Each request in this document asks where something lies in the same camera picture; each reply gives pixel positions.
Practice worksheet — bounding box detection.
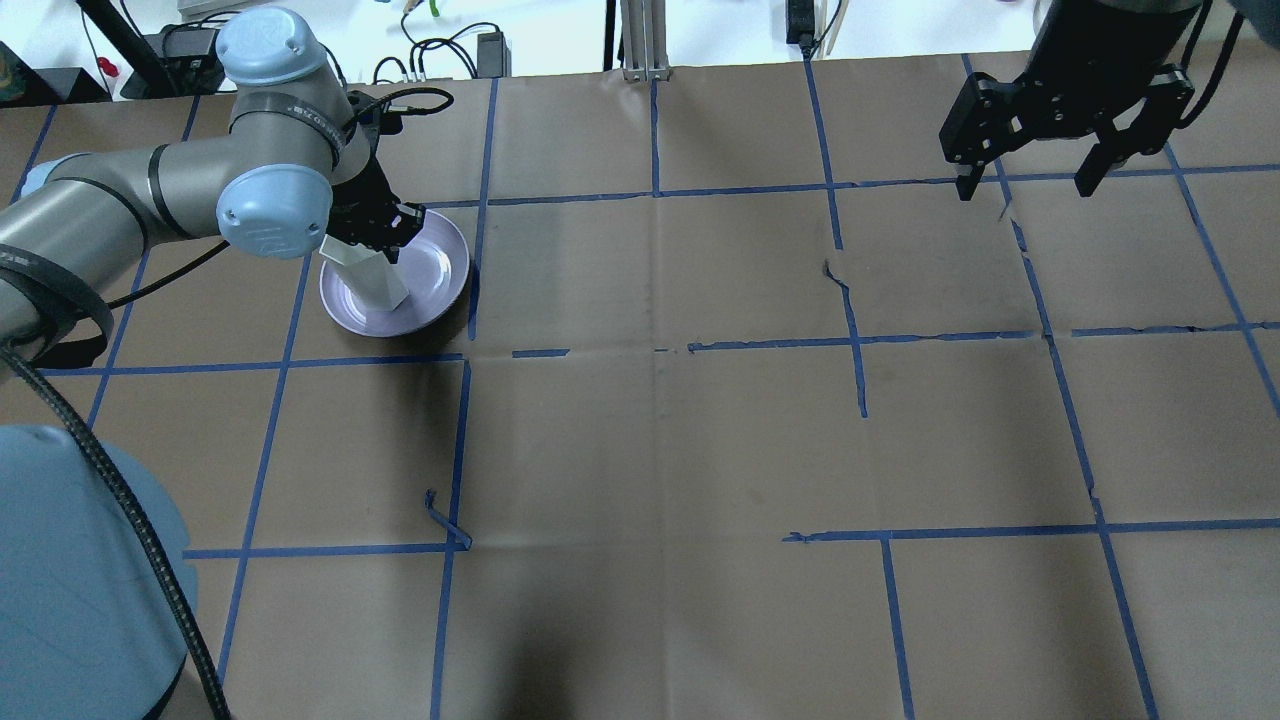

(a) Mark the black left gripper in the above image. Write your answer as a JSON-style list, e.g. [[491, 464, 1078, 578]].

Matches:
[[330, 160, 425, 263]]

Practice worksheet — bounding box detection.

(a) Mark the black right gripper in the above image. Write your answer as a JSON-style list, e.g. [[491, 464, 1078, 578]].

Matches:
[[938, 63, 1196, 202]]

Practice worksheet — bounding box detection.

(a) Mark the white faceted cup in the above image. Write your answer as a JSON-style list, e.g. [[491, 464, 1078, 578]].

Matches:
[[319, 236, 410, 313]]

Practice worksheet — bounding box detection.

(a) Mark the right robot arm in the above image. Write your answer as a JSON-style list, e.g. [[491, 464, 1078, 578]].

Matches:
[[940, 1, 1277, 201]]

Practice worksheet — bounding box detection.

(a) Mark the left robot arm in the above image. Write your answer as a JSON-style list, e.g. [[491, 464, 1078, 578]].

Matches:
[[3, 6, 424, 719]]

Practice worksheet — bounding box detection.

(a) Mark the lilac plate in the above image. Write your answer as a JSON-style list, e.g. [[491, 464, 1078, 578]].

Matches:
[[317, 210, 471, 338]]

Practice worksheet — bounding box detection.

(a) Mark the black power adapter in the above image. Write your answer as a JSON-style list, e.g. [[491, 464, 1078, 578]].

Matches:
[[474, 29, 512, 79]]

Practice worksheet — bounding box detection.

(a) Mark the black stand base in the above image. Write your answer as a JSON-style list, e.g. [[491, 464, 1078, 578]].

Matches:
[[120, 24, 227, 100]]

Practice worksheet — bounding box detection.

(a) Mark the brown paper table cover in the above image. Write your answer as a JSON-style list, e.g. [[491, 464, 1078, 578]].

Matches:
[[56, 44, 1277, 719]]

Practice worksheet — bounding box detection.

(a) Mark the aluminium frame post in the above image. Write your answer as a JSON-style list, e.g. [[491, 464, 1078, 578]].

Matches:
[[616, 0, 671, 83]]

